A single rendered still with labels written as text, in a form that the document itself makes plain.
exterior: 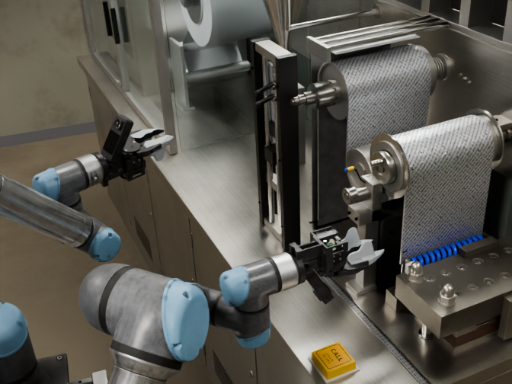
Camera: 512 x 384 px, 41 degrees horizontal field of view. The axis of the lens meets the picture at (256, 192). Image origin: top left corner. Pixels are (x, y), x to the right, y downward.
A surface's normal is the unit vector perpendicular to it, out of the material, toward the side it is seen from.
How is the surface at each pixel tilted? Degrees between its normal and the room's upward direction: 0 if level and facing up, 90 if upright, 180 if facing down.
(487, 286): 0
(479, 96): 90
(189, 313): 85
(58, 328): 0
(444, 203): 90
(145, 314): 45
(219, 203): 0
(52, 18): 90
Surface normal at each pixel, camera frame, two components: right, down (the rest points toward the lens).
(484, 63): -0.90, 0.25
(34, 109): 0.29, 0.48
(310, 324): -0.05, -0.86
